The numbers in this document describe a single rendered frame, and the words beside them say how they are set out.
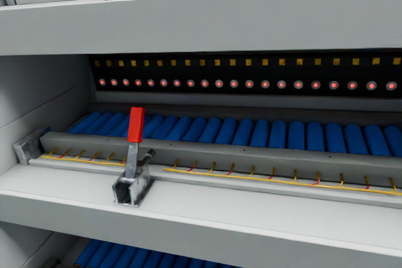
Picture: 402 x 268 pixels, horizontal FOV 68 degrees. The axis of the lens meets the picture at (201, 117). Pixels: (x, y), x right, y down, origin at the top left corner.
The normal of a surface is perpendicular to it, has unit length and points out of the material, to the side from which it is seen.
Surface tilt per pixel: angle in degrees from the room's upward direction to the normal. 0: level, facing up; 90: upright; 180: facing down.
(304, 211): 18
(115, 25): 109
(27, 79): 90
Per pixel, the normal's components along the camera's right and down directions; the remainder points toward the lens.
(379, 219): -0.09, -0.90
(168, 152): -0.28, 0.44
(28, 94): 0.95, 0.04
